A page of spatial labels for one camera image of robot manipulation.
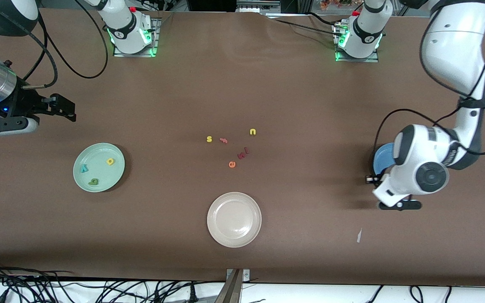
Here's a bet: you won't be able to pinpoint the green plate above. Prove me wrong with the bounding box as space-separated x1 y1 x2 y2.
73 143 125 193

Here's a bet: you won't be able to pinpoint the brown paper table cover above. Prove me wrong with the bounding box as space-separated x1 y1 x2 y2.
0 8 485 287

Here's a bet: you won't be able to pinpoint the beige plate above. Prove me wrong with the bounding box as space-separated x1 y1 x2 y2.
207 192 262 248

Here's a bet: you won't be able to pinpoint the orange artificial flowers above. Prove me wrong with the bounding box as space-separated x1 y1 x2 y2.
320 0 353 11

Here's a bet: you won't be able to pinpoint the blue plate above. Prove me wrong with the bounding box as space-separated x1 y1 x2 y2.
372 143 396 175

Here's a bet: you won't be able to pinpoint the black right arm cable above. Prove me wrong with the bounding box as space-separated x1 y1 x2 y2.
19 0 109 90

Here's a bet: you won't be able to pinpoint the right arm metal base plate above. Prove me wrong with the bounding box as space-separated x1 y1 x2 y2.
113 17 161 58

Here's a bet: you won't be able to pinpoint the tangled black cable bundle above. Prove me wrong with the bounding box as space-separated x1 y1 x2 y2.
0 259 226 303

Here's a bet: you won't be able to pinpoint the grey metal bracket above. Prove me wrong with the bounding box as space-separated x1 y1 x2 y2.
215 268 251 303

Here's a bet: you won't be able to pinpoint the black cables on table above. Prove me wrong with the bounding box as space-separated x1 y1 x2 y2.
274 17 341 37

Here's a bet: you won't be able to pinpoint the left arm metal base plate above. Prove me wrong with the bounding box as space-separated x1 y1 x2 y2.
334 23 380 63

